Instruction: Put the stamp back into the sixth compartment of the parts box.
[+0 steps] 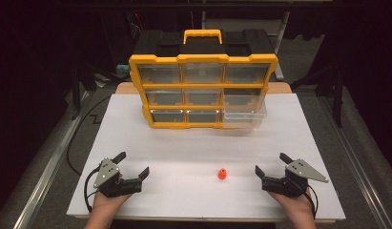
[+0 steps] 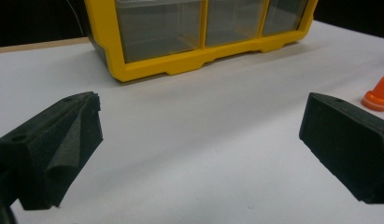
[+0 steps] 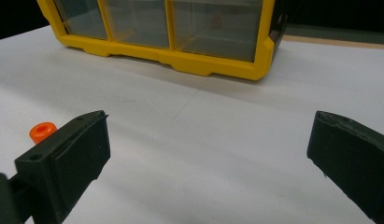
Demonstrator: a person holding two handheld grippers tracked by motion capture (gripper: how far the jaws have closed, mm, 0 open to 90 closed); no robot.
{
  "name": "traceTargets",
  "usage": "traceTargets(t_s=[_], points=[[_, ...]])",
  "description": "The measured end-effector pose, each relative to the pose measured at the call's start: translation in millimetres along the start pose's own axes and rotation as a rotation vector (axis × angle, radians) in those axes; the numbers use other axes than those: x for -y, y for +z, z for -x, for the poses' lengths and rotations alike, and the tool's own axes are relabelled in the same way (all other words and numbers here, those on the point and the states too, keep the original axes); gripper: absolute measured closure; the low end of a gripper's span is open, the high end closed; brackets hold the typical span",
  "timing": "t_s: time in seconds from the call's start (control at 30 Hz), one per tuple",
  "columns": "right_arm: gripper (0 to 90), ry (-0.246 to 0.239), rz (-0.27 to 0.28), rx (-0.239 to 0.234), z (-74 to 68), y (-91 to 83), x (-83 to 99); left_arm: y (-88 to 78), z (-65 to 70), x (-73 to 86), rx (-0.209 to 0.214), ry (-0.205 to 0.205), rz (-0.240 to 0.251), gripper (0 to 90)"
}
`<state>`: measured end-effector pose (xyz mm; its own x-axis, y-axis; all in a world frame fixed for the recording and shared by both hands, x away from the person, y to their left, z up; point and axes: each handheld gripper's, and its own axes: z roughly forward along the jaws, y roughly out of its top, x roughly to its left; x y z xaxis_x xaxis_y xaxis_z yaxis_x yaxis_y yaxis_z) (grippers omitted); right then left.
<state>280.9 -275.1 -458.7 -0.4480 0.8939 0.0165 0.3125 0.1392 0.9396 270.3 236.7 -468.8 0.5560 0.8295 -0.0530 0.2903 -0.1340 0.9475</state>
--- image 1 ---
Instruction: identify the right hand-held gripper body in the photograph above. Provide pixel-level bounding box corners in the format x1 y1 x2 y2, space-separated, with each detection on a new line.
260 158 330 198

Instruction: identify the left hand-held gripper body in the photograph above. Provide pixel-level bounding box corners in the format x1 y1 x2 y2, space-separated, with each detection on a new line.
93 157 144 198

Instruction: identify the person's left hand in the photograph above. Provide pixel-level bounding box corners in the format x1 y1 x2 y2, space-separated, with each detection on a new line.
93 191 134 213

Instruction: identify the person's right hand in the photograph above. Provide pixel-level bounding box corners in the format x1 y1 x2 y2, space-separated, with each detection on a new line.
267 189 314 218

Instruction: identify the white table mat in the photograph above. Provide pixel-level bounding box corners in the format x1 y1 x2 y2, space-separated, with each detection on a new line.
66 93 347 221

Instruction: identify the clear plastic drawer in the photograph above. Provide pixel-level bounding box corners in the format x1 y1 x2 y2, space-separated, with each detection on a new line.
221 93 268 130

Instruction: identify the set of clear plastic drawers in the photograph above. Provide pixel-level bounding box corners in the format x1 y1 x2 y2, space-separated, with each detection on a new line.
137 62 270 124

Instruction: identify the black tripod stand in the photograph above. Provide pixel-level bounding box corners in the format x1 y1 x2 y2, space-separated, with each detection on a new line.
69 58 123 122
289 61 345 129

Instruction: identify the yellow and black drawer organizer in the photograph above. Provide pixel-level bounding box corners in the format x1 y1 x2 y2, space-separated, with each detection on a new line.
128 29 279 130

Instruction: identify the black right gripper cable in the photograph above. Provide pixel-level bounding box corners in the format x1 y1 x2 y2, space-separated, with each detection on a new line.
305 186 320 221

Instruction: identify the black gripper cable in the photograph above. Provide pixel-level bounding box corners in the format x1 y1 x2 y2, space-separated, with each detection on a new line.
83 167 102 214
305 186 320 221

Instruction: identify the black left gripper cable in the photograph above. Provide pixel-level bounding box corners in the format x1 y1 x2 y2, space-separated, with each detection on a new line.
83 167 102 214

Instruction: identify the black floor cable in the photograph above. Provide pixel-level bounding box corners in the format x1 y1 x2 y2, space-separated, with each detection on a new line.
66 94 113 177

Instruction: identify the metal floor rail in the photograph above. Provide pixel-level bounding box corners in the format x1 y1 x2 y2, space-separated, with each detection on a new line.
11 90 92 229
316 94 392 229

